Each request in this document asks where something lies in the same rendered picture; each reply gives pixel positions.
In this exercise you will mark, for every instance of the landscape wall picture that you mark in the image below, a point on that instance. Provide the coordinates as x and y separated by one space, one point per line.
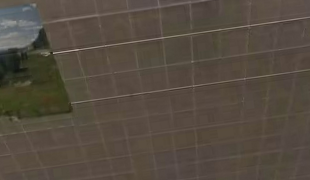
1 65

